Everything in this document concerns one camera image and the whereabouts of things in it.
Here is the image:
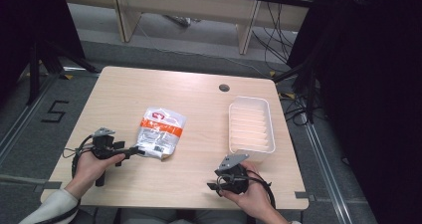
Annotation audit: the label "black floor cables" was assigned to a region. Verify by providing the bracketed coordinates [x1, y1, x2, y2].
[251, 1, 300, 73]

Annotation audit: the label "black curtain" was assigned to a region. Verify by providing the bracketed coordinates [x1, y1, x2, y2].
[0, 0, 87, 103]
[286, 0, 422, 224]

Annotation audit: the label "hand-held gripper cable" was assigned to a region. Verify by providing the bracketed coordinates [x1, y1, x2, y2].
[247, 169, 277, 209]
[62, 134, 95, 180]

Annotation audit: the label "person's right hand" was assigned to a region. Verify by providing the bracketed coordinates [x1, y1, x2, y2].
[219, 161, 277, 221]

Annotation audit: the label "grey floor cable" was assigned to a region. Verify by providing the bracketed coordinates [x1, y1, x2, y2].
[135, 16, 270, 79]

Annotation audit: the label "black metal stand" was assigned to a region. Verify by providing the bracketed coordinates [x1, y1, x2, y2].
[273, 59, 320, 124]
[25, 39, 102, 107]

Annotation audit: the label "person's left hand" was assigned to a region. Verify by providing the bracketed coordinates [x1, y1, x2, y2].
[65, 143, 126, 199]

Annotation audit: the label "right hand-held gripper cable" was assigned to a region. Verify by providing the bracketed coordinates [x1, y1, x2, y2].
[247, 169, 277, 209]

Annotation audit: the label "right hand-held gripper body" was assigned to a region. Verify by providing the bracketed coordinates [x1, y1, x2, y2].
[213, 152, 251, 196]

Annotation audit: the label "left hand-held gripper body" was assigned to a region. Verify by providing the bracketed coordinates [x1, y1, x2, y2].
[91, 127, 126, 187]

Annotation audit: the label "white plastic ribbed box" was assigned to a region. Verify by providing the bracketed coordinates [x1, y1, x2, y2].
[227, 96, 277, 162]

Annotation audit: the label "left hand-held gripper cable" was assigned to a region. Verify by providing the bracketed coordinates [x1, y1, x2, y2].
[62, 134, 95, 180]

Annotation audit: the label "white and orange snack packet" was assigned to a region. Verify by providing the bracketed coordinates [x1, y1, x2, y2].
[135, 106, 188, 161]

